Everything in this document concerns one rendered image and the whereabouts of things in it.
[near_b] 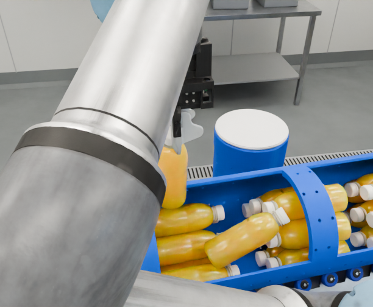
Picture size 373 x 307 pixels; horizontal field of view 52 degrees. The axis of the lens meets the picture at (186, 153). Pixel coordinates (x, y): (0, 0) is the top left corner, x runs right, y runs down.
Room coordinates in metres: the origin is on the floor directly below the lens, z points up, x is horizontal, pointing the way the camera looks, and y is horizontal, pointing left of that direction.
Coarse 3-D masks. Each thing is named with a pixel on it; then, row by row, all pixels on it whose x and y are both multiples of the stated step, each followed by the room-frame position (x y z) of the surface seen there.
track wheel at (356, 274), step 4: (352, 268) 0.62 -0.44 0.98; (356, 268) 0.62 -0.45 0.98; (360, 268) 0.62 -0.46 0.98; (348, 272) 0.61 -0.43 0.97; (352, 272) 0.61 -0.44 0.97; (356, 272) 0.61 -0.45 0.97; (360, 272) 0.62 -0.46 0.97; (348, 276) 0.61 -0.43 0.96; (352, 276) 0.61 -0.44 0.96; (356, 276) 0.61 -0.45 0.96; (360, 276) 0.61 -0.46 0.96; (352, 280) 0.60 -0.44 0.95; (356, 280) 0.60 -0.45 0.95
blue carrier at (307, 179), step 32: (352, 160) 0.77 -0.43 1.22; (192, 192) 0.76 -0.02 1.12; (224, 192) 0.78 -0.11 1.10; (256, 192) 0.80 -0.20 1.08; (320, 192) 0.64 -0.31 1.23; (224, 224) 0.75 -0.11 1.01; (320, 224) 0.58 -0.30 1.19; (320, 256) 0.55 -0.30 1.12; (352, 256) 0.56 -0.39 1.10; (256, 288) 0.52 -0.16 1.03
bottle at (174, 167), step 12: (168, 156) 0.58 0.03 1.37; (180, 156) 0.59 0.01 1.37; (168, 168) 0.58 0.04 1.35; (180, 168) 0.59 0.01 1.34; (168, 180) 0.59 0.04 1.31; (180, 180) 0.59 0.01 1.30; (168, 192) 0.59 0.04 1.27; (180, 192) 0.60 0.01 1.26; (168, 204) 0.60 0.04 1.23; (180, 204) 0.61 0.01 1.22
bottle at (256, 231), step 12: (252, 216) 0.62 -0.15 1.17; (264, 216) 0.61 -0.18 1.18; (276, 216) 0.61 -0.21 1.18; (240, 228) 0.60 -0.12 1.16; (252, 228) 0.59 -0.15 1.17; (264, 228) 0.58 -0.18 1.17; (276, 228) 0.59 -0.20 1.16; (216, 240) 0.59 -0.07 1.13; (228, 240) 0.58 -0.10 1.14; (240, 240) 0.57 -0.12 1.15; (252, 240) 0.57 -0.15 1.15; (264, 240) 0.57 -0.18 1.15; (216, 252) 0.56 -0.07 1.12; (228, 252) 0.56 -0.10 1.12; (240, 252) 0.56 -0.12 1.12; (216, 264) 0.55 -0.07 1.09; (228, 264) 0.56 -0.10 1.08
